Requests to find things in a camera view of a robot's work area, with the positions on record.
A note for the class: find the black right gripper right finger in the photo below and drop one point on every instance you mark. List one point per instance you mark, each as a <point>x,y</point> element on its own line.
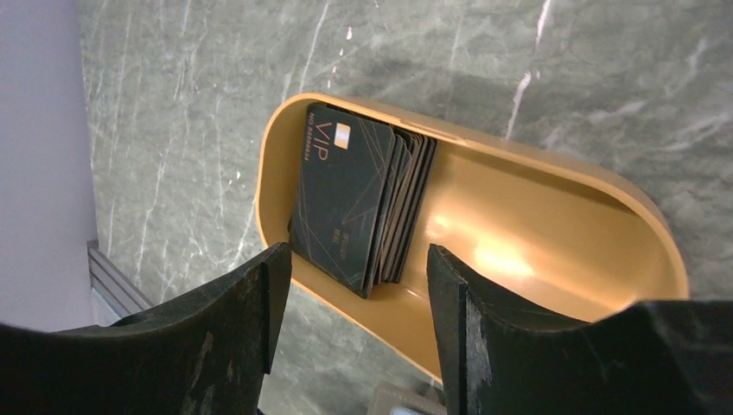
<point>501,353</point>

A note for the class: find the aluminium frame rail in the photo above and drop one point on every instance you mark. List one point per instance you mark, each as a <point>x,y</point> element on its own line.
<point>119,295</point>

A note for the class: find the stack of black cards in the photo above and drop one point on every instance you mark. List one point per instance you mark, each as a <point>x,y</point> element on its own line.
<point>360,189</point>

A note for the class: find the orange oval plastic tray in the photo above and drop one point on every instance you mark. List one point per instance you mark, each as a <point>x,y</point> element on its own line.
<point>570,236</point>

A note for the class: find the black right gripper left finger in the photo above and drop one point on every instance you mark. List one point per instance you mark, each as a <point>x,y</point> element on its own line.
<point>204,352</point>

